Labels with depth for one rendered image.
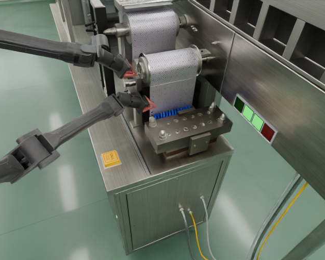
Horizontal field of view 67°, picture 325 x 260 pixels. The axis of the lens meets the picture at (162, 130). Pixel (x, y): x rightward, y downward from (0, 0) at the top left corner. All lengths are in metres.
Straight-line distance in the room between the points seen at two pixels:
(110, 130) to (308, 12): 0.99
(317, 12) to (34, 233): 2.07
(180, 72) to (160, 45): 0.24
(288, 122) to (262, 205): 1.42
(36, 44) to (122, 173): 0.62
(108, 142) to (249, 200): 1.39
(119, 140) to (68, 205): 1.04
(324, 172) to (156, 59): 0.75
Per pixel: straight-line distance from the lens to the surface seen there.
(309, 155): 0.93
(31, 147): 0.80
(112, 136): 1.31
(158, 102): 1.18
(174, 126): 1.17
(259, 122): 1.03
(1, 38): 1.02
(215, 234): 2.04
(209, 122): 1.23
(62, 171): 2.40
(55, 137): 0.83
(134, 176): 1.13
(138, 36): 1.26
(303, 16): 0.86
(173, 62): 1.12
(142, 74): 1.11
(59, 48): 1.00
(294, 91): 0.90
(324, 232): 1.29
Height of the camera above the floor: 1.83
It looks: 44 degrees down
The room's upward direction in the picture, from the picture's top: 3 degrees clockwise
